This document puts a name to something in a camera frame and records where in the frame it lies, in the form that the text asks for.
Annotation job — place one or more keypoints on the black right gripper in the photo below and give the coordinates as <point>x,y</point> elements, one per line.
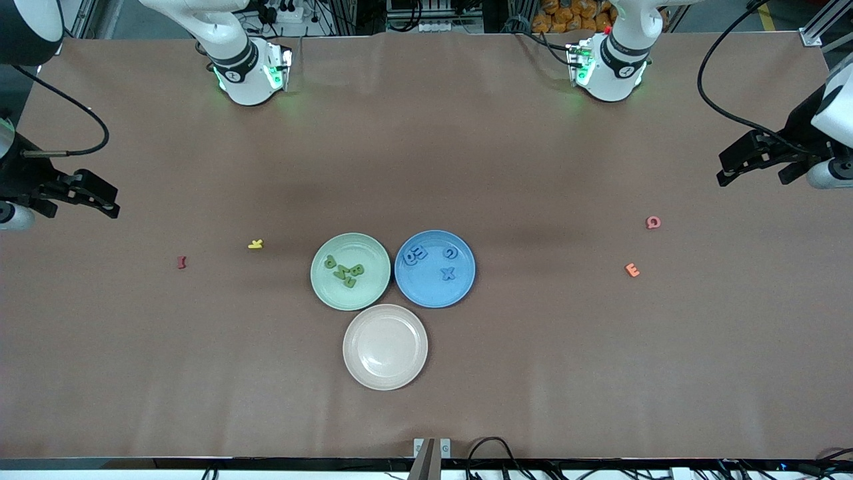
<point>20,178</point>

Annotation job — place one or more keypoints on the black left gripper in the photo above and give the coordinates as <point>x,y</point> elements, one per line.
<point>799,128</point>

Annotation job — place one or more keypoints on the green foam letter P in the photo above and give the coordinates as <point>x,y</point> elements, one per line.
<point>330,265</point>

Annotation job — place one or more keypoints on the green foam letter N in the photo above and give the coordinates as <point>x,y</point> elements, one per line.
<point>341,272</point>

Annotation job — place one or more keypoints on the green foam letter B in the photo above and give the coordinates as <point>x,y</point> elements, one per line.
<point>352,269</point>

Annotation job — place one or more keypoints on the small green foam letter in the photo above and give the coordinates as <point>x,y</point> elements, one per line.
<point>350,282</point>

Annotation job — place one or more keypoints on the blue foam letter G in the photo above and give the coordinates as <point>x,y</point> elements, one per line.
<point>446,254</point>

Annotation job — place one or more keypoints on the blue foam letter X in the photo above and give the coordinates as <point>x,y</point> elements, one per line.
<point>448,274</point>

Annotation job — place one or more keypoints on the blue foam letter E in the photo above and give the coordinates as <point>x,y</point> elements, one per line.
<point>422,254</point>

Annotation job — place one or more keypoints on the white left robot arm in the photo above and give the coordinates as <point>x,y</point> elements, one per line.
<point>620,60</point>

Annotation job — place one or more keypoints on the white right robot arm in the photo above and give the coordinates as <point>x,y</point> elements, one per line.
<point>233,53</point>

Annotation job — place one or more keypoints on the pink foam letter Q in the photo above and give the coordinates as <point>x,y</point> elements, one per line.
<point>648,223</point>

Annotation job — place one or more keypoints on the orange foam letter E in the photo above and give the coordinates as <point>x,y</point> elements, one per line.
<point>628,269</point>

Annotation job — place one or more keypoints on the yellow foam letter K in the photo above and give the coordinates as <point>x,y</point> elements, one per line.
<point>255,244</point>

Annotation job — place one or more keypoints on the orange fruit pile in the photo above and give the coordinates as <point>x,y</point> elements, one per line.
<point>566,16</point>

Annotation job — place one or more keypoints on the white power strip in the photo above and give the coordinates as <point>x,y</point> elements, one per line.
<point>293,26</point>
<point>436,26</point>

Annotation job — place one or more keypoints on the green round plate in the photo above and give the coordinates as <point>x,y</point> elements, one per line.
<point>350,300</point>

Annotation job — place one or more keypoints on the beige pink round plate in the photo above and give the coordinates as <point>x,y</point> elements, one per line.
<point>385,346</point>

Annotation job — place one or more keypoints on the blue round plate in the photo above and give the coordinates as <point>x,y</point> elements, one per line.
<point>426,290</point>

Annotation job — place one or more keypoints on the aluminium frame profile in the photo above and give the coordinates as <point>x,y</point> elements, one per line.
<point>76,20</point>
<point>810,36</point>

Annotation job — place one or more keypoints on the grey metal mounting bracket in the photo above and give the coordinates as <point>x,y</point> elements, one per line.
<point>445,448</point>

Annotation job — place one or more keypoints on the brown angled post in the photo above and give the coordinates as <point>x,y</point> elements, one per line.
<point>423,466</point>

